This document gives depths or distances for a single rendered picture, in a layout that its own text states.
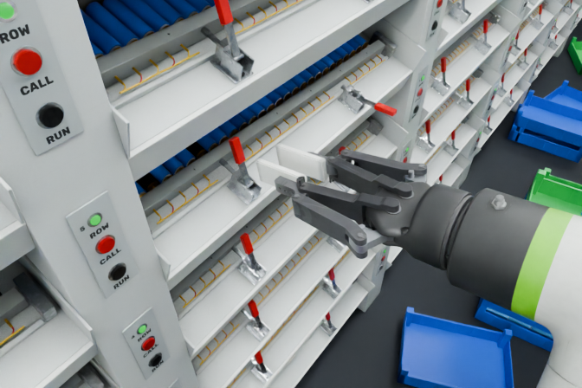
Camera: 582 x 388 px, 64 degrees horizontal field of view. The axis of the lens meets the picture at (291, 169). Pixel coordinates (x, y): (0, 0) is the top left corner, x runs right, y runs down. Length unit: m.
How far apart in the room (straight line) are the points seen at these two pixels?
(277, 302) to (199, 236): 0.40
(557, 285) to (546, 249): 0.03
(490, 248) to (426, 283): 1.27
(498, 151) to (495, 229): 1.87
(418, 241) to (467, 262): 0.05
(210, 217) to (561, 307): 0.40
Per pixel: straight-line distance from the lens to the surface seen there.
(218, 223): 0.61
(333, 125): 0.75
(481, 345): 1.59
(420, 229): 0.42
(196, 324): 0.74
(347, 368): 1.47
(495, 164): 2.18
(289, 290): 0.98
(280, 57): 0.55
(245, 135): 0.66
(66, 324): 0.56
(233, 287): 0.77
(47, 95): 0.37
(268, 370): 1.09
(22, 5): 0.34
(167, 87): 0.49
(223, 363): 0.92
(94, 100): 0.39
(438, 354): 1.54
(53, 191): 0.41
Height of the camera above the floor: 1.33
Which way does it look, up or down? 42 degrees down
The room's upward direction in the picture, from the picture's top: straight up
